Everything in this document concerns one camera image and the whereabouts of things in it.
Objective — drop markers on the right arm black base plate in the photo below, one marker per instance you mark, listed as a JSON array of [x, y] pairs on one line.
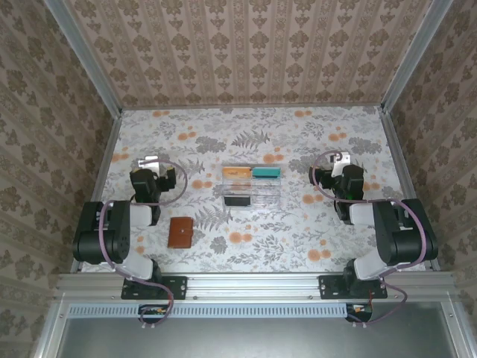
[[329, 287]]

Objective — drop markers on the teal card stack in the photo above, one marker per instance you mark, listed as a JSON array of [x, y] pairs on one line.
[[266, 172]]

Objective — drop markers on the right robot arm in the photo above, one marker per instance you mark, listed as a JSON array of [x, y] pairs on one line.
[[402, 231]]

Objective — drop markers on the grey metal panel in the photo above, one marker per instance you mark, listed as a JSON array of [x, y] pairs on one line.
[[253, 339]]

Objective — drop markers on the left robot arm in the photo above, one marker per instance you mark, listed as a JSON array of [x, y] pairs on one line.
[[115, 231]]

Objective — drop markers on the orange card stack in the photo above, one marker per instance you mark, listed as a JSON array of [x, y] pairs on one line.
[[236, 171]]

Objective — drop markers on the aluminium frame post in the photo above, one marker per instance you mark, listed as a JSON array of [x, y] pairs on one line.
[[82, 56], [417, 56]]

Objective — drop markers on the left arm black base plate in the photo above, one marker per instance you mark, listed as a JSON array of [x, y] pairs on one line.
[[175, 287]]

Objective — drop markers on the aluminium table edge rail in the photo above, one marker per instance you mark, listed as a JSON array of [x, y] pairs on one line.
[[253, 285]]

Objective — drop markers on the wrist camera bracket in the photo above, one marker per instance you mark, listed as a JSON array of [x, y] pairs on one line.
[[149, 162], [341, 164]]

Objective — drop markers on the black card stack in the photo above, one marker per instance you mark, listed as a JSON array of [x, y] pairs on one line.
[[237, 201]]

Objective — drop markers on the aluminium table side rail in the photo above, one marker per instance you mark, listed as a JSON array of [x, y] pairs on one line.
[[100, 179], [407, 179]]

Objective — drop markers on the brown leather card holder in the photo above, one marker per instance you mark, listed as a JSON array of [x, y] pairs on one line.
[[180, 233]]

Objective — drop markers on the clear acrylic card organizer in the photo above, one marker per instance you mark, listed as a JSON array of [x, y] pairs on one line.
[[266, 194]]

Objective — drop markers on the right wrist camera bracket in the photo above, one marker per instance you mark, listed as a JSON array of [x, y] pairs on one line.
[[341, 164]]

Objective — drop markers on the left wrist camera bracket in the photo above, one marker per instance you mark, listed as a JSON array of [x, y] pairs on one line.
[[149, 162]]

